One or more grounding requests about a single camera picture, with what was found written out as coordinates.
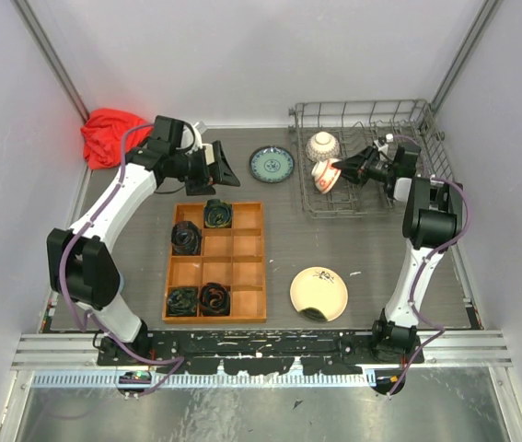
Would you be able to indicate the red orange patterned bowl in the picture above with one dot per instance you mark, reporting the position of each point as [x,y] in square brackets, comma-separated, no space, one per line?
[325,175]

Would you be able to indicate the dark brown rolled tie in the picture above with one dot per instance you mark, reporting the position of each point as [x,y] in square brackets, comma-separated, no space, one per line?
[186,239]

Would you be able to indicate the blue green patterned plate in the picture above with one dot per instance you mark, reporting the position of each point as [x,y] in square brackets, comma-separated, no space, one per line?
[271,164]

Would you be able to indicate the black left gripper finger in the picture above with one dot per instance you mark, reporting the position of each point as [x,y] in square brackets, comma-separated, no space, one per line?
[221,172]
[209,163]

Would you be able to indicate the cream plate with flower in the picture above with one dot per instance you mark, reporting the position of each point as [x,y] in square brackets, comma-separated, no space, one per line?
[319,294]

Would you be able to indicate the blue yellow rolled tie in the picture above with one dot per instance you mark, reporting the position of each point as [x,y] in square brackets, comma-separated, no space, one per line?
[217,214]

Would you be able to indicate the grey wire dish rack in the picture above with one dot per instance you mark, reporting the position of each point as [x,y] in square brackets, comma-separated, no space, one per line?
[358,125]

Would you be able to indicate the red crumpled cloth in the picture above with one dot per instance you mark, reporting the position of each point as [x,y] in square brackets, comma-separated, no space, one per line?
[102,135]

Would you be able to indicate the black orange rolled tie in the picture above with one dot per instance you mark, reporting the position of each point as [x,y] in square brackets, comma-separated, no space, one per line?
[214,300]

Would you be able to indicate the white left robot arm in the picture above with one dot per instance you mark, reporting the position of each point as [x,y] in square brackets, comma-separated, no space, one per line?
[81,268]

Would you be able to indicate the light blue ceramic mug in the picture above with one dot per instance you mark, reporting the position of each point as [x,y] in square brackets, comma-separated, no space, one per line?
[121,283]

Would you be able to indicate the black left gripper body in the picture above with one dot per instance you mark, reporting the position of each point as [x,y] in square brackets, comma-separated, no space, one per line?
[190,168]

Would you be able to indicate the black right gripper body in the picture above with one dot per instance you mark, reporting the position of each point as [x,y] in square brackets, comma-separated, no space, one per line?
[376,168]

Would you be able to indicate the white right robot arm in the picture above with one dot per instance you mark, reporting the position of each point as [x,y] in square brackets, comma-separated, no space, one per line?
[432,223]

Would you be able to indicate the white purple patterned bowl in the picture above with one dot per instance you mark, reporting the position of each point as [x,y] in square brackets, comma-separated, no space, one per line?
[322,146]

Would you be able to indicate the orange wooden compartment tray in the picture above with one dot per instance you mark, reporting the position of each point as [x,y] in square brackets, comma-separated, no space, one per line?
[233,257]

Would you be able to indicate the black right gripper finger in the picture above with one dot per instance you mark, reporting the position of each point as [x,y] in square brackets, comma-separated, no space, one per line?
[358,178]
[353,163]

